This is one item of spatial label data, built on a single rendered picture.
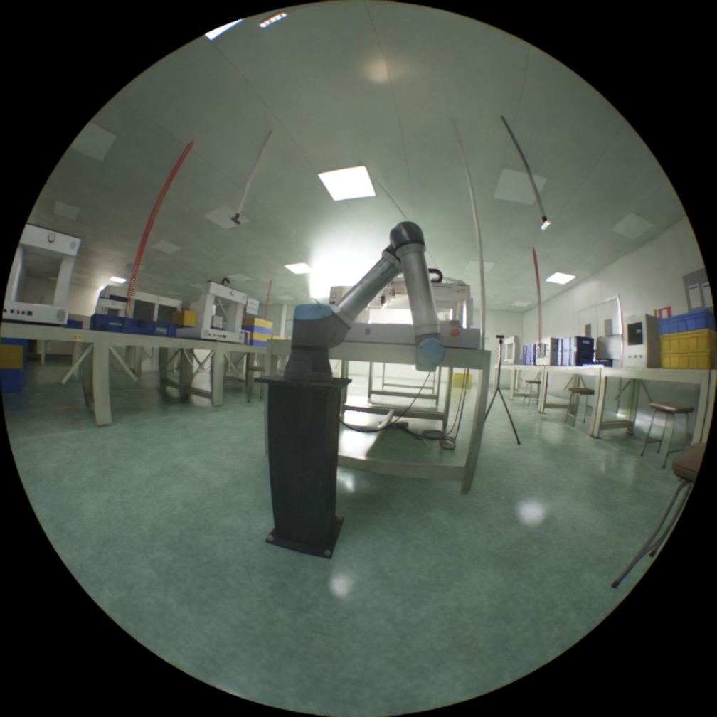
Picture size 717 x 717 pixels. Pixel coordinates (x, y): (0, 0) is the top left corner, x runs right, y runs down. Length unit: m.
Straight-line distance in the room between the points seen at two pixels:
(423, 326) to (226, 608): 0.96
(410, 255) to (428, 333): 0.23
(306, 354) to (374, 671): 0.86
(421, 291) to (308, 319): 0.32
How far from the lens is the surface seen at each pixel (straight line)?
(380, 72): 2.26
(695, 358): 2.46
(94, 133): 3.57
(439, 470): 1.25
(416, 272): 0.68
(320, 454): 0.67
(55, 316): 2.20
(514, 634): 0.82
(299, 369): 0.66
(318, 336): 0.67
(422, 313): 0.64
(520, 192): 3.34
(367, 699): 0.68
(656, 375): 2.45
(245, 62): 2.40
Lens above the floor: 0.67
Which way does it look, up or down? level
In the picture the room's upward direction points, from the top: 4 degrees clockwise
